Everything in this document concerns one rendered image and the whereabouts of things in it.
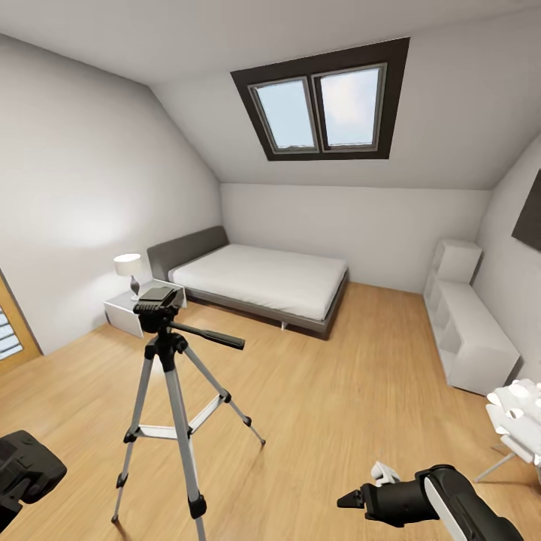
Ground digital camera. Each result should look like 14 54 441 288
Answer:
0 430 68 504

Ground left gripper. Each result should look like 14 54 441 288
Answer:
0 478 31 533

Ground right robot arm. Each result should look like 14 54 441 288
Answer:
337 461 524 541

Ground camera tripod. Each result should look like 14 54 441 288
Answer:
111 286 265 541

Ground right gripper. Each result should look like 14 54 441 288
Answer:
337 482 421 528

